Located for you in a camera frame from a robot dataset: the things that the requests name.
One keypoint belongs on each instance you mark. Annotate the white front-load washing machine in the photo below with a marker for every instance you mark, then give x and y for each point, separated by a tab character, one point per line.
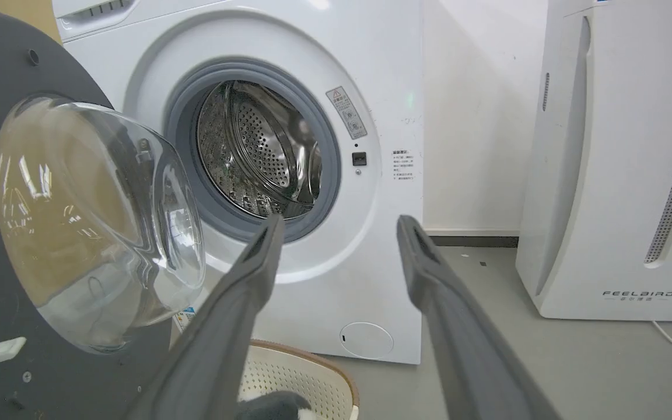
365	87

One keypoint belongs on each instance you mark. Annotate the cream perforated laundry basket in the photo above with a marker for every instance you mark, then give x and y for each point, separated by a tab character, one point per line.
301	376

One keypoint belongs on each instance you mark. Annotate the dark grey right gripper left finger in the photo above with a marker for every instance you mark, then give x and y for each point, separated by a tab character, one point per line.
225	332

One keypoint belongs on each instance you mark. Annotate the grey cloth in basket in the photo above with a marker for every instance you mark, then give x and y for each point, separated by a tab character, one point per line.
275	406

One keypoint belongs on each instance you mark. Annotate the grey washing machine door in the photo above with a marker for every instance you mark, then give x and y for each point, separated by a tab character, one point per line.
73	233

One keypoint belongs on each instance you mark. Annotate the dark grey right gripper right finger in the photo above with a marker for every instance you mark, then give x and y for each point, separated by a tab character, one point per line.
458	338

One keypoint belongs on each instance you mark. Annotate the white air purifier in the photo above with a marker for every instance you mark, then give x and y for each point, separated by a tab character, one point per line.
622	163

